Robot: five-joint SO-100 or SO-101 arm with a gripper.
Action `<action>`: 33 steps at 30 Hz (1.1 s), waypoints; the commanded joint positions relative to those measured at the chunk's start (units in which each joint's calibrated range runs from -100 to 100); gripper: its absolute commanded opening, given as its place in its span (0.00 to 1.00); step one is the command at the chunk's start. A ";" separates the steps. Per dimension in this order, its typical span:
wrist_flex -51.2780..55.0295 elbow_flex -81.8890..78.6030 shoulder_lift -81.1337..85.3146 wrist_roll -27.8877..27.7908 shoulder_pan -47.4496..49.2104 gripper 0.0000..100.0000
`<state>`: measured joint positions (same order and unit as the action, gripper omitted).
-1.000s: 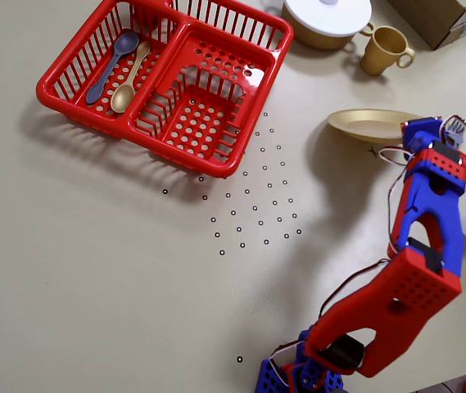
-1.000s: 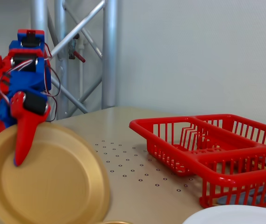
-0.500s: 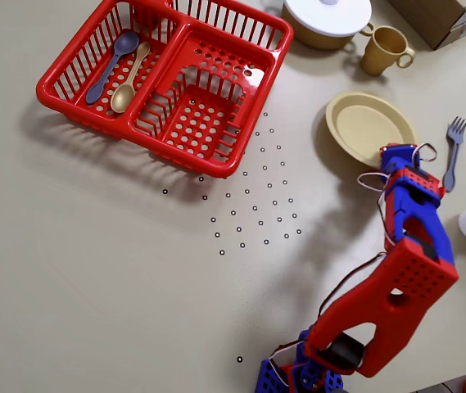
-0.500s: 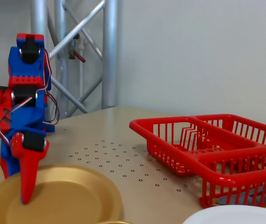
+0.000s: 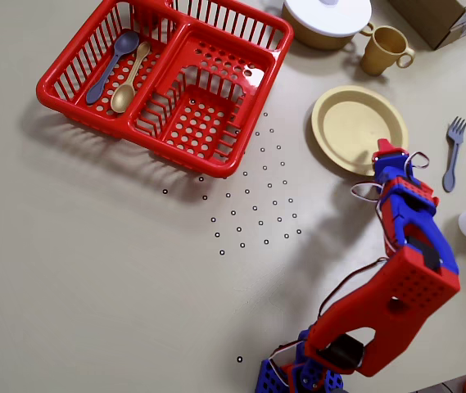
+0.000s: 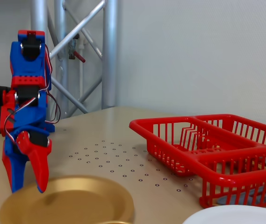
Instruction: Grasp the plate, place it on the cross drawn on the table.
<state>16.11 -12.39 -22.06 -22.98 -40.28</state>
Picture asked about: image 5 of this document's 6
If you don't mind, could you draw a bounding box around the blue and red gripper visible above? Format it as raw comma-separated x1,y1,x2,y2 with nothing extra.
371,138,441,249

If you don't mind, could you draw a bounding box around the gold plastic plate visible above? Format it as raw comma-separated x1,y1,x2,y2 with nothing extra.
310,84,409,177

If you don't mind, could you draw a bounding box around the grey plastic fork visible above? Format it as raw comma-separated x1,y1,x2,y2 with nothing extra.
441,116,466,193

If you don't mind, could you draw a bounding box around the gold plastic cup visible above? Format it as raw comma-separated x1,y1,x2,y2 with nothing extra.
359,25,416,77

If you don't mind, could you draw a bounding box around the gold plastic pot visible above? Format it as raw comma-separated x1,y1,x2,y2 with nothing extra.
280,0,376,52

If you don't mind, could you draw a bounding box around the brown cardboard box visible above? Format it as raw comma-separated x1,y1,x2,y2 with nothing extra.
386,0,466,51

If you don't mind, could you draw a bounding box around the white round lid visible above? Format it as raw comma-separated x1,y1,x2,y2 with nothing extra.
283,0,373,38

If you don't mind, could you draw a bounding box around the gold plastic spoon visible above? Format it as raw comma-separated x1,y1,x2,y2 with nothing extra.
110,40,152,115

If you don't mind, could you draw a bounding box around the blue spoon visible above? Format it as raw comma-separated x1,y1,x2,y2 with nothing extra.
85,30,141,106

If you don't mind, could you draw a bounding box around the red plastic dish rack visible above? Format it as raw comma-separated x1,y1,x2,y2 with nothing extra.
35,0,295,179

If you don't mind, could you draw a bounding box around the red and white servo cable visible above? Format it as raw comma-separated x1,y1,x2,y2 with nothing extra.
350,150,431,255

